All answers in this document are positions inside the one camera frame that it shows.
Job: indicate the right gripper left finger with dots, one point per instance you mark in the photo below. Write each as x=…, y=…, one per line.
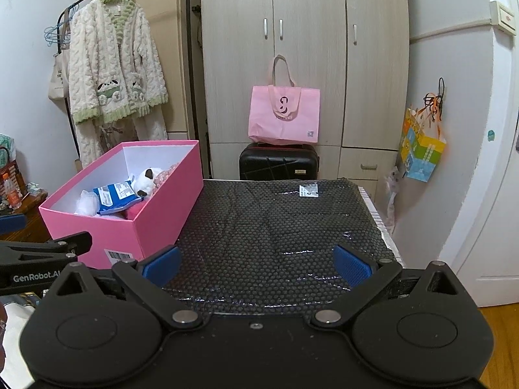
x=144, y=280

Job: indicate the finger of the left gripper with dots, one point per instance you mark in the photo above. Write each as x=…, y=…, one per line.
x=11, y=223
x=69, y=247

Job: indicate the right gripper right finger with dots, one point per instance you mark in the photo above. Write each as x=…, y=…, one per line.
x=367, y=277

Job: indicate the blue wet wipes pack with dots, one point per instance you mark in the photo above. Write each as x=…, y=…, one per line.
x=116, y=197

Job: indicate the white round plush toy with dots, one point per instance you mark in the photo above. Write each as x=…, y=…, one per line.
x=143, y=185

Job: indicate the lilac mesh bath pouf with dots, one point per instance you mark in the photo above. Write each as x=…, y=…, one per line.
x=88, y=204

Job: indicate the pink cardboard box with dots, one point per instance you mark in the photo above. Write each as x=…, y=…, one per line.
x=148, y=226

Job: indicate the pink floral scrunchie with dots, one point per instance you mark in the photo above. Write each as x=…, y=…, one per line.
x=161, y=177

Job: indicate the small clear plastic wrapper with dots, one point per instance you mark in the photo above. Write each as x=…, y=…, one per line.
x=309, y=190

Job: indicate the black bubble mat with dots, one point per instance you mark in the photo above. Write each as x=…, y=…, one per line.
x=257, y=247

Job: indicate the white door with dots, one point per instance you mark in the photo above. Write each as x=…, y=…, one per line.
x=488, y=263

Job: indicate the colourful paper gift bag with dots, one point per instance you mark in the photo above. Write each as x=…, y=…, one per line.
x=422, y=139

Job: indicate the black small suitcase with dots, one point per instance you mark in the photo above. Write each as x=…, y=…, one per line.
x=266, y=162

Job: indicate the cream fluffy knit cardigan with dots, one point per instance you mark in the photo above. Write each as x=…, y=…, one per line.
x=146, y=83

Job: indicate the pink tote bag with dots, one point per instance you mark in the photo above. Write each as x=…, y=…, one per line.
x=284, y=115

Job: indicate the black clothes rack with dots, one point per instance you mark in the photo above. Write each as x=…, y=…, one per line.
x=96, y=90

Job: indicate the beige wooden wardrobe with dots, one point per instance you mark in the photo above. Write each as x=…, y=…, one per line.
x=355, y=52

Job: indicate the white wall switch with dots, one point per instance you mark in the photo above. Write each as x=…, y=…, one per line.
x=503, y=18

